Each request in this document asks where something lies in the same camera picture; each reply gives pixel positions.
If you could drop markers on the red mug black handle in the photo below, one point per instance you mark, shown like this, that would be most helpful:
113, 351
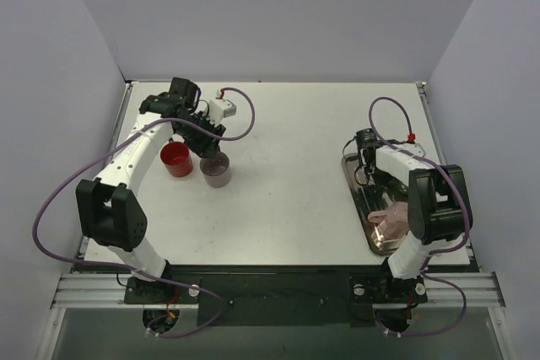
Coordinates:
176, 158

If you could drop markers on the aluminium frame rail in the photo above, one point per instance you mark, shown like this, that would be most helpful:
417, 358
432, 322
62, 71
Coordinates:
98, 291

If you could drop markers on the pink mug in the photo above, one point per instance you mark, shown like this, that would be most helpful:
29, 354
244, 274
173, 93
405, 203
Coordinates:
391, 223

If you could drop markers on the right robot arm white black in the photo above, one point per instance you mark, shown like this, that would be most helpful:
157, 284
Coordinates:
410, 209

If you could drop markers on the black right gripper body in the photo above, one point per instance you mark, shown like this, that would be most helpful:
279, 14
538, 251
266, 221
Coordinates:
364, 162

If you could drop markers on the metal tray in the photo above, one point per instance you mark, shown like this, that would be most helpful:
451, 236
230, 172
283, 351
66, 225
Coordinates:
382, 205

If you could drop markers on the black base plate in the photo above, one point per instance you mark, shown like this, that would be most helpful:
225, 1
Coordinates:
276, 312

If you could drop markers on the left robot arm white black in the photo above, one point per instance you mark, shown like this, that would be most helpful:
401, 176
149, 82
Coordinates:
108, 208

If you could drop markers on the lilac mug black handle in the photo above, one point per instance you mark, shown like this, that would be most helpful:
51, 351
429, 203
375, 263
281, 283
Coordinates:
216, 171

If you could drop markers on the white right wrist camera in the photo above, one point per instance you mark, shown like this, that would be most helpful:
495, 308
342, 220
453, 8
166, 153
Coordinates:
414, 147

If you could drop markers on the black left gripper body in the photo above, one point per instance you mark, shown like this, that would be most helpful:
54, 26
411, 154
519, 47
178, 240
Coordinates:
202, 139

